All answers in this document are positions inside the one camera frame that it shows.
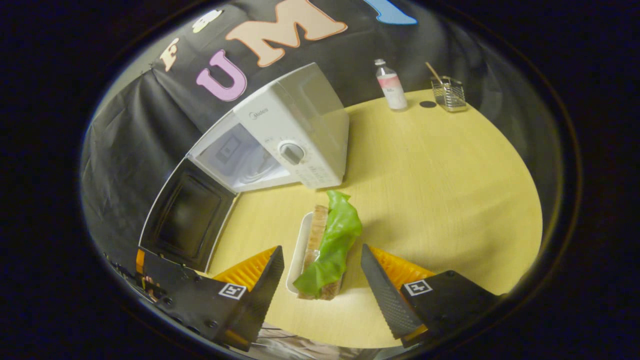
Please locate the pink label bottle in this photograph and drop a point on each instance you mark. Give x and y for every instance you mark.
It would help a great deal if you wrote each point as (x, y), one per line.
(392, 90)

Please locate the white rectangular plate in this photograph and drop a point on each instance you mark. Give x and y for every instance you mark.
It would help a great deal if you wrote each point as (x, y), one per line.
(299, 255)

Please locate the white microwave oven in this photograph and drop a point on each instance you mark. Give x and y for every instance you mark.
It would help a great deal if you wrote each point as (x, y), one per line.
(300, 115)

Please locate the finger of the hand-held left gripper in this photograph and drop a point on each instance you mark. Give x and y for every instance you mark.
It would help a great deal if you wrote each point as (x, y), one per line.
(155, 272)

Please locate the person's grey clothing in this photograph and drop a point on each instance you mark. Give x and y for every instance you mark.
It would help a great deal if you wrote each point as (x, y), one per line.
(310, 345)

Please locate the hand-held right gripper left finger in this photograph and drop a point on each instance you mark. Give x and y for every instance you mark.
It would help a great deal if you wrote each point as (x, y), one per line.
(262, 295)

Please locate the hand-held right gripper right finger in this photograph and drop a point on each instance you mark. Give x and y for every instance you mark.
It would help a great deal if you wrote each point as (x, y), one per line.
(385, 295)

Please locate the green lettuce leaf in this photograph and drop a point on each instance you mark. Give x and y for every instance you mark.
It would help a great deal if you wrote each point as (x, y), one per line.
(335, 240)

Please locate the wooden stick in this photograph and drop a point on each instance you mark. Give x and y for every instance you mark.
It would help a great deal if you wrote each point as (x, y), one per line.
(433, 72)

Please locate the small black disc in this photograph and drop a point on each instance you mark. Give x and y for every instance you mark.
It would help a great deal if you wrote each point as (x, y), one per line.
(427, 104)

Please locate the toast bread sandwich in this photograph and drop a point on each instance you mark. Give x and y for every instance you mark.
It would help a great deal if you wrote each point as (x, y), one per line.
(316, 235)

